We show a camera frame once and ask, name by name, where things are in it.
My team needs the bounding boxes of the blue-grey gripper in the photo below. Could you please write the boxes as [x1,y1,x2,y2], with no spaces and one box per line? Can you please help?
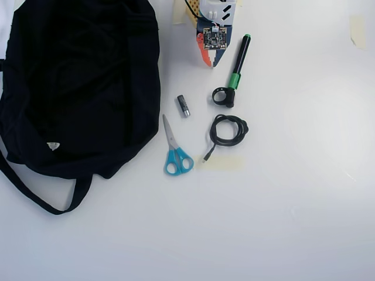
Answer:
[195,18,234,70]

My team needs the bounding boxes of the black usb cable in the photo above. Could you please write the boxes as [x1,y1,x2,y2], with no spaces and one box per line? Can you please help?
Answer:
[201,114,250,164]

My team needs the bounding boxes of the yellow perforated robot base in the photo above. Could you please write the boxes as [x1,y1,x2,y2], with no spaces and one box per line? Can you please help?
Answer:
[184,0,203,28]

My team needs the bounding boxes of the black fabric bag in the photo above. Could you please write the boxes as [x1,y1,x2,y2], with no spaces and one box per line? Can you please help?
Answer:
[0,0,162,216]

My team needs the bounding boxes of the black cylindrical battery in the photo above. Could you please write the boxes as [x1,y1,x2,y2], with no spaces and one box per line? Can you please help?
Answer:
[176,94,192,119]

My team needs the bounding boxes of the long beige tape strip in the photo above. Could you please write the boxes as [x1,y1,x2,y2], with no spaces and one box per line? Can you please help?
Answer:
[195,155,246,172]

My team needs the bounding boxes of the beige tape strip with torn end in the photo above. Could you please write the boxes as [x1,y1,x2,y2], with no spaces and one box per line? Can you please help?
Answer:
[349,15,367,51]

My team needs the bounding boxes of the camera circuit board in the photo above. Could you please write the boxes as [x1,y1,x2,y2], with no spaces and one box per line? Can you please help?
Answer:
[202,25,229,51]

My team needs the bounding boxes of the green black marker with ring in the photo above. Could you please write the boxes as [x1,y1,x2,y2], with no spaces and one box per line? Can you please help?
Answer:
[212,33,252,109]

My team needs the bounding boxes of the blue handled scissors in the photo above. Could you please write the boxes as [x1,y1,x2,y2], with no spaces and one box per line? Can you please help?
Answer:
[162,114,195,177]

